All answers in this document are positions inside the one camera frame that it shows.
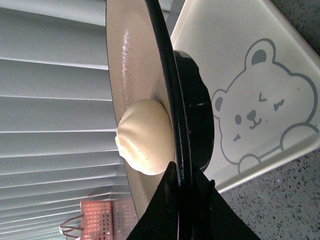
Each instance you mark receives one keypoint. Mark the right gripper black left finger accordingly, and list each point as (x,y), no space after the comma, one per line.
(160,220)

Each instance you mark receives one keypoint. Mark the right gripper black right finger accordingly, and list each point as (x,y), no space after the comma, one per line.
(213,218)

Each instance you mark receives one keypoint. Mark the white steamed bun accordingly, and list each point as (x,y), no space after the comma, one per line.
(144,137)

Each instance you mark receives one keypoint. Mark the brown plate with black rim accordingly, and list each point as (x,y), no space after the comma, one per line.
(143,65)

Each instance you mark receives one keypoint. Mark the white bear serving tray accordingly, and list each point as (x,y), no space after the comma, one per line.
(263,81)

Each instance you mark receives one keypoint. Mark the red perforated board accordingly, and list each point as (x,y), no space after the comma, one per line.
(107,220)

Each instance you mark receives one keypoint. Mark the grey pleated curtain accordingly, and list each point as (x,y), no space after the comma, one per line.
(57,122)

